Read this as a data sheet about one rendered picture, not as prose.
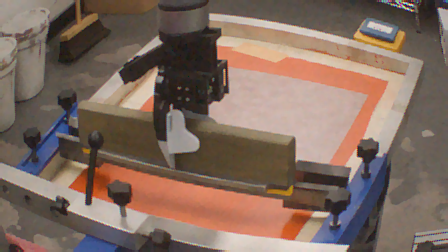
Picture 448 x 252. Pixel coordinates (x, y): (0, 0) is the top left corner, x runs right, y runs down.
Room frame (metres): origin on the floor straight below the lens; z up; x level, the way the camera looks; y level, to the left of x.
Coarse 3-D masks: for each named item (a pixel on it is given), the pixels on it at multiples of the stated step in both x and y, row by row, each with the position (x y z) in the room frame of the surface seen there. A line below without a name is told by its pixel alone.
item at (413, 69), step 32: (224, 32) 2.16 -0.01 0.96; (256, 32) 2.13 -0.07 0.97; (288, 32) 2.10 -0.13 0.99; (320, 32) 2.11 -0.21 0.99; (384, 64) 2.00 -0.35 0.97; (416, 64) 1.97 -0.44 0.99; (96, 96) 1.84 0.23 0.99; (416, 96) 1.87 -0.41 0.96; (384, 128) 1.67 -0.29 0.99; (64, 160) 1.65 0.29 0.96
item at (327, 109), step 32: (320, 64) 2.02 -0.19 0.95; (288, 96) 1.87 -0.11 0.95; (320, 96) 1.87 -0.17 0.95; (352, 96) 1.87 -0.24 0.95; (256, 128) 1.76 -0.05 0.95; (288, 128) 1.76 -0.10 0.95; (320, 128) 1.75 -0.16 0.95; (352, 128) 1.75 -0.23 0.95; (320, 160) 1.64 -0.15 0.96; (224, 192) 1.56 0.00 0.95; (224, 224) 1.46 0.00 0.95; (256, 224) 1.46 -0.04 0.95; (288, 224) 1.45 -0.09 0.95
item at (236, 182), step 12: (108, 156) 1.53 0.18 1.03; (120, 156) 1.53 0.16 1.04; (132, 156) 1.53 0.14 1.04; (144, 168) 1.51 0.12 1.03; (156, 168) 1.50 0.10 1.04; (168, 168) 1.49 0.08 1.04; (180, 168) 1.49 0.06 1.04; (204, 180) 1.47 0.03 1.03; (216, 180) 1.46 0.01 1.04; (228, 180) 1.45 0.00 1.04; (240, 180) 1.45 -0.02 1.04; (252, 180) 1.45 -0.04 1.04
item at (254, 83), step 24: (240, 72) 1.98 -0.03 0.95; (264, 72) 1.97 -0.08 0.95; (288, 72) 1.97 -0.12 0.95; (240, 96) 1.88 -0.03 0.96; (264, 96) 1.88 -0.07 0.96; (216, 120) 1.79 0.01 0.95; (240, 120) 1.79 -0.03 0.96; (96, 168) 1.64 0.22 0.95; (120, 168) 1.64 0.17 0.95; (96, 192) 1.55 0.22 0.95; (144, 192) 1.56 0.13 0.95; (168, 192) 1.56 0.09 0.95; (192, 192) 1.56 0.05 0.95; (168, 216) 1.49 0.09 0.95
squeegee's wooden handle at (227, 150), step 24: (96, 120) 1.56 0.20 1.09; (120, 120) 1.54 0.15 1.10; (144, 120) 1.52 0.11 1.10; (192, 120) 1.51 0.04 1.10; (120, 144) 1.54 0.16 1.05; (144, 144) 1.52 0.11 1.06; (216, 144) 1.47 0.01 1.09; (240, 144) 1.46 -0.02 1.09; (264, 144) 1.44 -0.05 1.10; (288, 144) 1.43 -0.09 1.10; (192, 168) 1.49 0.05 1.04; (216, 168) 1.47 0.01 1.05; (240, 168) 1.46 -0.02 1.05; (264, 168) 1.44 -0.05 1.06; (288, 168) 1.43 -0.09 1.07
